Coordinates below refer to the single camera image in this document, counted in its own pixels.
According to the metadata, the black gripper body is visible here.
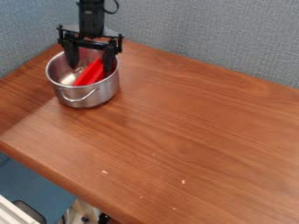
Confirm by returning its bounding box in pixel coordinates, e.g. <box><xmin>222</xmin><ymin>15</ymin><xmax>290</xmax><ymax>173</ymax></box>
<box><xmin>57</xmin><ymin>8</ymin><xmax>123</xmax><ymax>53</ymax></box>

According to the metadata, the red star-shaped block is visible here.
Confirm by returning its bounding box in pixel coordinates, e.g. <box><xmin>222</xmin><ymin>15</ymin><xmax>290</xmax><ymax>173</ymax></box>
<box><xmin>73</xmin><ymin>59</ymin><xmax>105</xmax><ymax>87</ymax></box>

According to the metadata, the metal pot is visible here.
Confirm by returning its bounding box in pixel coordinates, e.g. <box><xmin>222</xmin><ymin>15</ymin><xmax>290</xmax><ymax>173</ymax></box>
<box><xmin>43</xmin><ymin>48</ymin><xmax>119</xmax><ymax>109</ymax></box>

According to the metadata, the white striped object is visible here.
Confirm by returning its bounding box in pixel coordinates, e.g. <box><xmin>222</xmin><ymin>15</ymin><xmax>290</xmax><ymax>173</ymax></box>
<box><xmin>0</xmin><ymin>195</ymin><xmax>46</xmax><ymax>224</ymax></box>

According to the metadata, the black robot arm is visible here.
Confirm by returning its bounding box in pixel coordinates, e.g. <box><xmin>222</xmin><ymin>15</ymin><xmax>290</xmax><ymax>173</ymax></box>
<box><xmin>57</xmin><ymin>0</ymin><xmax>123</xmax><ymax>74</ymax></box>

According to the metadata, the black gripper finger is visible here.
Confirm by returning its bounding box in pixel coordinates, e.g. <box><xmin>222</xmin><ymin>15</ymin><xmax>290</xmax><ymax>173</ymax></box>
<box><xmin>61</xmin><ymin>40</ymin><xmax>79</xmax><ymax>68</ymax></box>
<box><xmin>102</xmin><ymin>45</ymin><xmax>115</xmax><ymax>74</ymax></box>

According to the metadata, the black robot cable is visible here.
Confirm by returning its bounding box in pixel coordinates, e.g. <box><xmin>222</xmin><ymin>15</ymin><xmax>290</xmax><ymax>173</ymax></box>
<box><xmin>101</xmin><ymin>0</ymin><xmax>119</xmax><ymax>15</ymax></box>

